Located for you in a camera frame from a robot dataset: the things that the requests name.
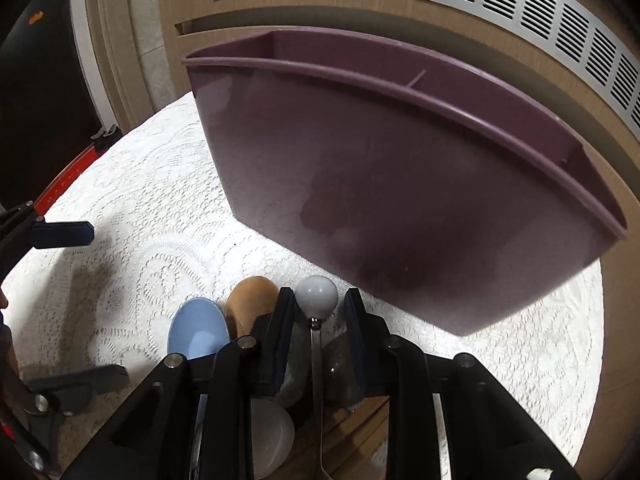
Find purple plastic utensil caddy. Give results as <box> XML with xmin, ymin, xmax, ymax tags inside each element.
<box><xmin>183</xmin><ymin>28</ymin><xmax>627</xmax><ymax>335</ymax></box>

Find light blue spoon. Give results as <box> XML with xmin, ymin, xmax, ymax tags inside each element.
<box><xmin>166</xmin><ymin>297</ymin><xmax>231</xmax><ymax>426</ymax></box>

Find white round bowl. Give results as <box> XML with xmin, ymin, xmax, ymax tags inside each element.
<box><xmin>250</xmin><ymin>399</ymin><xmax>295</xmax><ymax>479</ymax></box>

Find brown wooden spoon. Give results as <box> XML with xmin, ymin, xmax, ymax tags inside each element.
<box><xmin>226</xmin><ymin>276</ymin><xmax>279</xmax><ymax>338</ymax></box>

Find red banner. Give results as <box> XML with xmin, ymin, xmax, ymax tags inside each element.
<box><xmin>35</xmin><ymin>145</ymin><xmax>100</xmax><ymax>217</ymax></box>

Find white lace tablecloth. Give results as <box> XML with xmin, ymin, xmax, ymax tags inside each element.
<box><xmin>2</xmin><ymin>96</ymin><xmax>604</xmax><ymax>460</ymax></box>

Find white spoon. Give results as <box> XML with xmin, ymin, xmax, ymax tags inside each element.
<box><xmin>295</xmin><ymin>275</ymin><xmax>338</xmax><ymax>479</ymax></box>

